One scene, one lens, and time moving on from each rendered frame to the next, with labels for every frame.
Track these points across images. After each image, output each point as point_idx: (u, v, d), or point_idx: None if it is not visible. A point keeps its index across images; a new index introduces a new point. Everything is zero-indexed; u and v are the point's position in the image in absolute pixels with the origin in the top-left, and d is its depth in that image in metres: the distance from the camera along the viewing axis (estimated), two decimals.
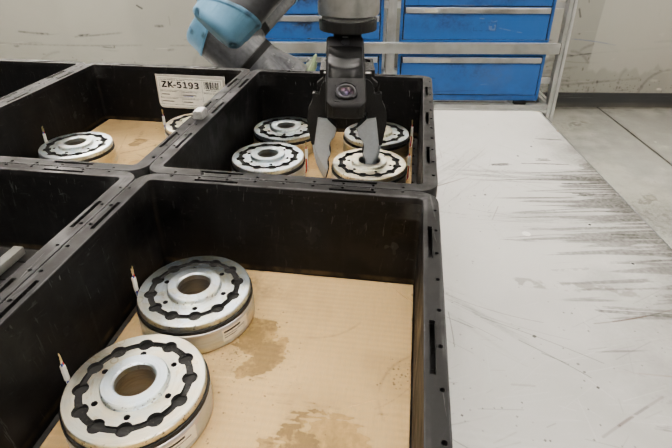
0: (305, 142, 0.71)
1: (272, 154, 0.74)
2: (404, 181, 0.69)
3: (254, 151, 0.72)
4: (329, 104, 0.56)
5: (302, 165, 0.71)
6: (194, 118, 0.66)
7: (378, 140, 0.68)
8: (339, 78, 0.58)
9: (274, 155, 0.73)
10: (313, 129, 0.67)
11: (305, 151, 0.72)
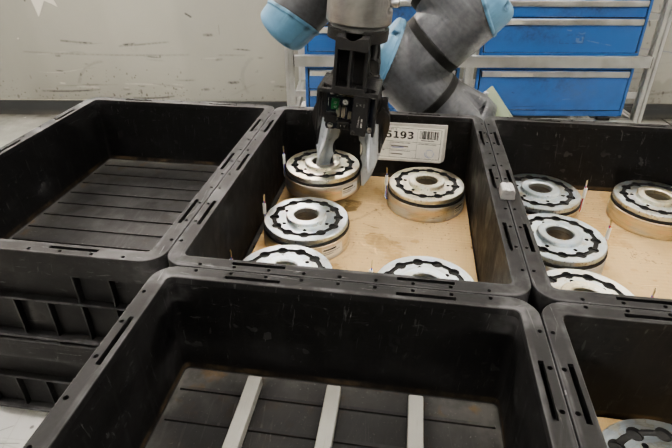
0: (611, 220, 0.57)
1: (557, 232, 0.59)
2: None
3: (541, 229, 0.58)
4: None
5: (607, 249, 0.57)
6: (503, 198, 0.51)
7: (320, 134, 0.69)
8: None
9: (560, 233, 0.59)
10: (382, 132, 0.68)
11: (608, 231, 0.58)
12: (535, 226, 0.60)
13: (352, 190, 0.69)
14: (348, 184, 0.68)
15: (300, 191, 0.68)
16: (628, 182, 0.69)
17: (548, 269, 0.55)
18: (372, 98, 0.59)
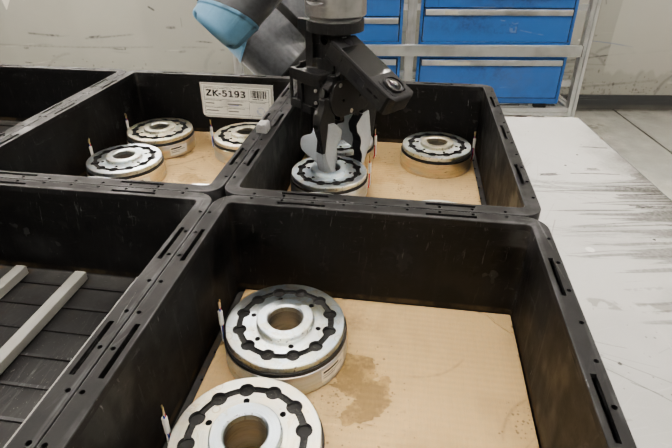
0: (369, 156, 0.67)
1: None
2: None
3: (314, 165, 0.69)
4: (393, 100, 0.57)
5: (366, 180, 0.67)
6: (257, 132, 0.62)
7: (370, 131, 0.71)
8: (377, 75, 0.59)
9: None
10: (325, 138, 0.65)
11: (369, 166, 0.68)
12: (314, 163, 0.70)
13: (182, 151, 0.80)
14: (176, 145, 0.79)
15: None
16: (422, 133, 0.80)
17: None
18: (300, 75, 0.66)
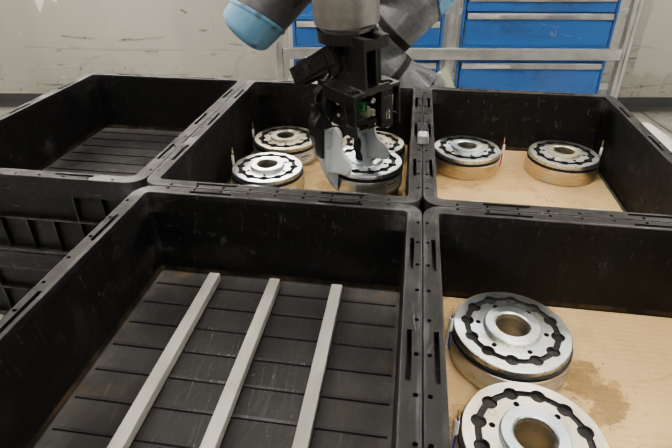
0: None
1: None
2: None
3: (379, 158, 0.71)
4: None
5: None
6: (419, 143, 0.64)
7: (317, 148, 0.67)
8: None
9: None
10: None
11: None
12: (379, 166, 0.70)
13: (309, 159, 0.82)
14: (305, 153, 0.81)
15: None
16: (544, 141, 0.82)
17: None
18: (387, 87, 0.61)
